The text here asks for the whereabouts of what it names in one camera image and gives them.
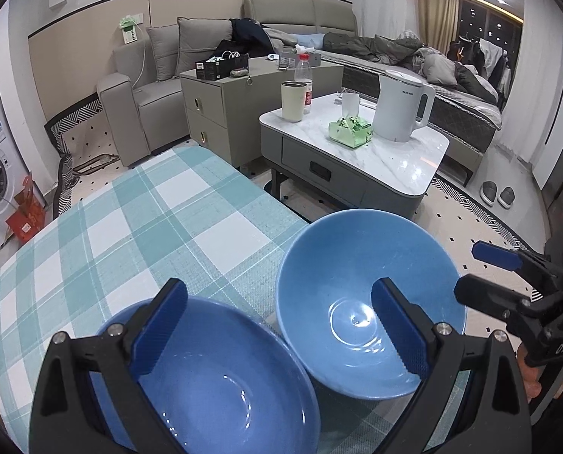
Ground black box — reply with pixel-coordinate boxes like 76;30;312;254
195;53;250;81

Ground red cap plastic bottle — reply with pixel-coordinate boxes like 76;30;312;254
293;53;313;107

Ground grey sofa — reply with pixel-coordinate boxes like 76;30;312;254
96;16;273;168

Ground cream tumbler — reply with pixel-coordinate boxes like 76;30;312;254
281;81;309;121

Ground wall panel with green bag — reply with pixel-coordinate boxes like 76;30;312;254
119;14;145;45

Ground green tissue pack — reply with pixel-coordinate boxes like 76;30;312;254
329;93;373;148

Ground person's right hand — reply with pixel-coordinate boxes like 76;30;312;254
515;345;542;400

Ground white electric kettle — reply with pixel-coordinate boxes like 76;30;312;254
373;70;436;143

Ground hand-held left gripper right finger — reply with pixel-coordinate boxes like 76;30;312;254
370;278;533;454

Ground grey drawer cabinet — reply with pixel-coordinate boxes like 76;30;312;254
180;56;344;166

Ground marble top coffee table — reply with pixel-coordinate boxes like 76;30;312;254
259;93;450;221

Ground person's dark clothing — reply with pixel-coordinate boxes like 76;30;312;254
530;378;563;454

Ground blue bowl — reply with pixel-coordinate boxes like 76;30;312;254
275;208;468;400
90;297;321;454

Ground beige curtain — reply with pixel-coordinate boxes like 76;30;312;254
416;0;462;50

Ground teal white checked tablecloth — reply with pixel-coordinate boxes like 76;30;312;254
0;146;476;454

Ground grey cushion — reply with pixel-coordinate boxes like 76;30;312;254
175;16;235;79
145;23;180;81

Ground clothes on rack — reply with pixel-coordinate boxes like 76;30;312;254
447;33;514;100

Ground black jacket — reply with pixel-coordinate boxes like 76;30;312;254
229;18;273;53

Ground red cardboard box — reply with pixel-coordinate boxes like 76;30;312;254
5;175;46;244

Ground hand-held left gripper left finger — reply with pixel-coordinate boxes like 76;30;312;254
28;278;188;454

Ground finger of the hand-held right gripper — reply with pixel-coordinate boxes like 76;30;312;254
471;240;559;291
454;274;538;322

